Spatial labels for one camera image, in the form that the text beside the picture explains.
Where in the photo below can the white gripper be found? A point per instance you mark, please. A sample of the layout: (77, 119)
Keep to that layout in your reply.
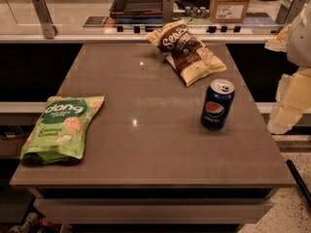
(300, 44)

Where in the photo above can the blue Pepsi can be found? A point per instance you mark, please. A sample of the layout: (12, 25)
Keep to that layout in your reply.
(219, 97)

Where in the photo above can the brown Sea Salt chip bag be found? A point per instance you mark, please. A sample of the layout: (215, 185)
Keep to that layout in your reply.
(188, 56)

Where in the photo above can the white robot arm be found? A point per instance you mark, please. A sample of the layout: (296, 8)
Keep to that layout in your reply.
(299, 42)

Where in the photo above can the green Dang rice chip bag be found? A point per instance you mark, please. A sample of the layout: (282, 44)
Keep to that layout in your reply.
(60, 132)

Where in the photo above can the cardboard box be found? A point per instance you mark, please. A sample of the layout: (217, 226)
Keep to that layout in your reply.
(228, 11)

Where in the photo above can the black rod on floor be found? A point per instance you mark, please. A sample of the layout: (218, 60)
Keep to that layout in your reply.
(300, 182)

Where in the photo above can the grey tray with orange rim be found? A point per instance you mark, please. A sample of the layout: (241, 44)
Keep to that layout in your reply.
(136, 8)

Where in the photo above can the snack packets under table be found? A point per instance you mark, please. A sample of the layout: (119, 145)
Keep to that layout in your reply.
(35, 224)

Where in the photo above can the right metal glass bracket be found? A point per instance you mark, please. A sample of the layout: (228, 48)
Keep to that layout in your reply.
(289, 10)

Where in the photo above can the metal glass bracket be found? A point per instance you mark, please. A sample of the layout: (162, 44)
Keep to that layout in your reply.
(167, 11)
(289, 10)
(48, 27)

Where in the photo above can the middle metal glass bracket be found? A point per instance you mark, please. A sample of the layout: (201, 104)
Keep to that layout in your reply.
(167, 11)

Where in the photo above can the left metal glass bracket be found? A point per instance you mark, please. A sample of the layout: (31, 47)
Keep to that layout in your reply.
(48, 27)

